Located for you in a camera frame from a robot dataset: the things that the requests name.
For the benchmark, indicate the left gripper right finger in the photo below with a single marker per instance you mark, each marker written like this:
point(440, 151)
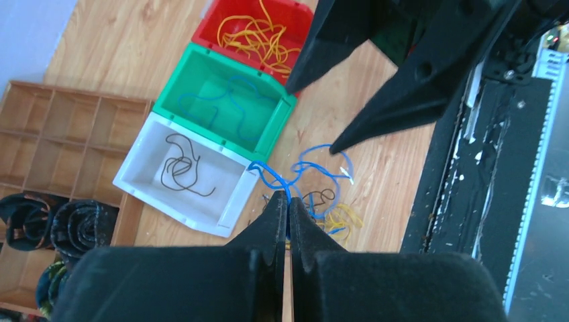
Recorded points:
point(332, 284)

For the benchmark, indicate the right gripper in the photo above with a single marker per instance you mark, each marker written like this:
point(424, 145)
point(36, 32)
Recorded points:
point(435, 44)

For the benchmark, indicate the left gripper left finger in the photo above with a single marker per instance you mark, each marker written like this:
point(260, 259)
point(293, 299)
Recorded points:
point(240, 281)

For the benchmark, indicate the white plastic bin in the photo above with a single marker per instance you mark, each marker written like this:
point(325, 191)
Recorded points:
point(201, 184)

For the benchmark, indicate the red plastic bin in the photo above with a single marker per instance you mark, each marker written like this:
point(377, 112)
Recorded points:
point(266, 35)

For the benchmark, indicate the green plastic bin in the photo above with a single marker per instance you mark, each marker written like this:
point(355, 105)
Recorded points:
point(227, 102)

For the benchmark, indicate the wooden compartment tray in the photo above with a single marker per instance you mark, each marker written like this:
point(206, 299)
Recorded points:
point(68, 142)

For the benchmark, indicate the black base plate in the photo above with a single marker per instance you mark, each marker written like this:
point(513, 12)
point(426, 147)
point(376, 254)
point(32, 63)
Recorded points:
point(477, 172)

